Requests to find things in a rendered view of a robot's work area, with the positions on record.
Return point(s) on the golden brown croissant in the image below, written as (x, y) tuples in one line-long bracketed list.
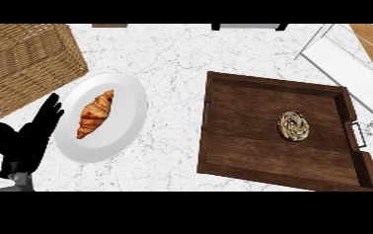
[(95, 113)]

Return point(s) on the beige swirled round pastry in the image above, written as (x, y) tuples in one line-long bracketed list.
[(294, 126)]

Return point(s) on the brown flat block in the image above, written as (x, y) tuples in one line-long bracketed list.
[(110, 25)]

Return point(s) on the grey appliance with black legs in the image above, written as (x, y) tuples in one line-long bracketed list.
[(249, 26)]

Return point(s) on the pale wooden board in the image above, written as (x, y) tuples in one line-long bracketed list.
[(365, 37)]

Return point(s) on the white oval plate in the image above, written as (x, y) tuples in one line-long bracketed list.
[(117, 122)]

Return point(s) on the wicker basket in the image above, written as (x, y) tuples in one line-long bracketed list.
[(35, 63)]

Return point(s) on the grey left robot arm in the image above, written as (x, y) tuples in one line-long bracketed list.
[(19, 182)]

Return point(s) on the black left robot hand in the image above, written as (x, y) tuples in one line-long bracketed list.
[(35, 139)]

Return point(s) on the dark wooden tray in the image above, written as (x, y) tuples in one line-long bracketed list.
[(272, 136)]

